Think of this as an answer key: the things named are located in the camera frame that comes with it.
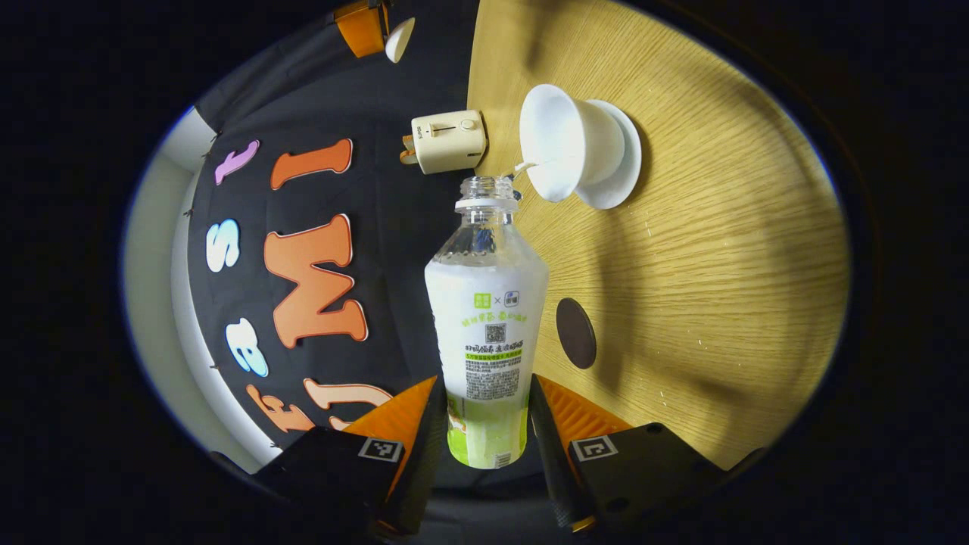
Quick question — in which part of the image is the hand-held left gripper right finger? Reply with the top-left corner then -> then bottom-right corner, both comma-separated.
528,373 -> 728,534

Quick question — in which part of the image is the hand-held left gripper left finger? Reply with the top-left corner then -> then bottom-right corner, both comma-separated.
254,375 -> 449,538

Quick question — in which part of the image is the white teacup lid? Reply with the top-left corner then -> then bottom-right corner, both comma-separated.
385,17 -> 416,64

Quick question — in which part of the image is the dark round coaster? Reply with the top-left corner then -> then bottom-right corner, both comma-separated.
555,297 -> 598,370

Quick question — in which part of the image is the white green water bottle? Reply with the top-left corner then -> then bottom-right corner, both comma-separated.
424,176 -> 550,470

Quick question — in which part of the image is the white teacup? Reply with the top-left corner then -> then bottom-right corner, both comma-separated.
519,83 -> 626,204

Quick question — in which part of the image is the cream toaster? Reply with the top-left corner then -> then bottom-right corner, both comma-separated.
400,110 -> 489,176

